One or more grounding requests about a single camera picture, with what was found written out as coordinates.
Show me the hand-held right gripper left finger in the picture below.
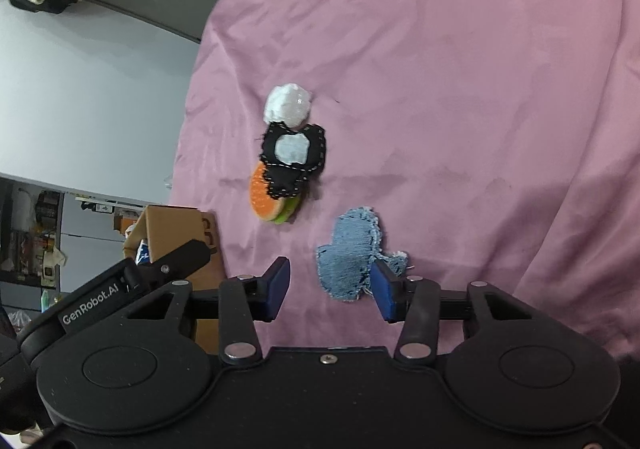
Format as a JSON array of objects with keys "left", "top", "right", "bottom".
[{"left": 115, "top": 256, "right": 292, "bottom": 364}]

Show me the pink bed sheet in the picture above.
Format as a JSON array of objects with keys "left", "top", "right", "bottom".
[{"left": 165, "top": 0, "right": 640, "bottom": 365}]

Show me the black and white felt piece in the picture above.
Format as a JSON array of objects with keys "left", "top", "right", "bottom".
[{"left": 258, "top": 121, "right": 328, "bottom": 200}]

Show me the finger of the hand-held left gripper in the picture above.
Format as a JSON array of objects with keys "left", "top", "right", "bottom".
[{"left": 134, "top": 239, "right": 212, "bottom": 290}]

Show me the blue denim fabric piece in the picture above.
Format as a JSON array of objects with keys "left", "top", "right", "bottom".
[{"left": 315, "top": 206, "right": 411, "bottom": 304}]

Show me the white kitchen base cabinet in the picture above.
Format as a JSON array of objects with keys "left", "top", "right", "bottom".
[{"left": 59, "top": 191, "right": 136, "bottom": 297}]

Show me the brown cardboard box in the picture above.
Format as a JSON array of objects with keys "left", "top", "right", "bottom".
[{"left": 122, "top": 205, "right": 226, "bottom": 355}]

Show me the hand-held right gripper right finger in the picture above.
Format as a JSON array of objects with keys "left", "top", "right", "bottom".
[{"left": 370, "top": 260, "right": 556, "bottom": 362}]

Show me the plush burger toy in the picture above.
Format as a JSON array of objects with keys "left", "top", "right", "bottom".
[{"left": 249, "top": 161, "right": 303, "bottom": 226}]

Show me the white tissue ball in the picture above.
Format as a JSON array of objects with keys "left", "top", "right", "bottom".
[{"left": 263, "top": 84, "right": 312, "bottom": 130}]

